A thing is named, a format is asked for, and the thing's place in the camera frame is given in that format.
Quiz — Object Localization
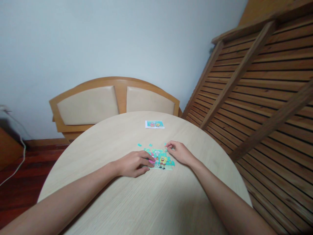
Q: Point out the dark wooden cabinet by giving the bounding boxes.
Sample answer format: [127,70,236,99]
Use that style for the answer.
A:
[0,118,26,172]

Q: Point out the cartoon reference picture card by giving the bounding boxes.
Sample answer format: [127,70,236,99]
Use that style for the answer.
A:
[144,120,165,130]

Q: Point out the wooden slatted bed frame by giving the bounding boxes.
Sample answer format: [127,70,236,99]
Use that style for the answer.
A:
[181,0,313,235]

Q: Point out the white cable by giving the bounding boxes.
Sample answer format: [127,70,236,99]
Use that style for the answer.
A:
[0,107,27,187]

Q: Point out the partly assembled cartoon jigsaw puzzle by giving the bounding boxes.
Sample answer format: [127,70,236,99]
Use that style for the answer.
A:
[143,148,177,171]

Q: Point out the wooden chair with cream cushions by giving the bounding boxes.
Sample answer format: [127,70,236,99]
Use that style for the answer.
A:
[49,76,183,140]

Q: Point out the person's right hand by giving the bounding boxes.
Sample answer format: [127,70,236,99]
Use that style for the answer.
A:
[166,140,197,167]

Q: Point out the person's left fingers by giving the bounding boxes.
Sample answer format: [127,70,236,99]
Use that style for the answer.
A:
[134,150,154,161]

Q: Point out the person's left index finger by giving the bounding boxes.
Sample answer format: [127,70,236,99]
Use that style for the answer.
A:
[140,158,156,168]

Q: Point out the person's left hand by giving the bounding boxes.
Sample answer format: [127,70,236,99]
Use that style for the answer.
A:
[118,150,156,179]

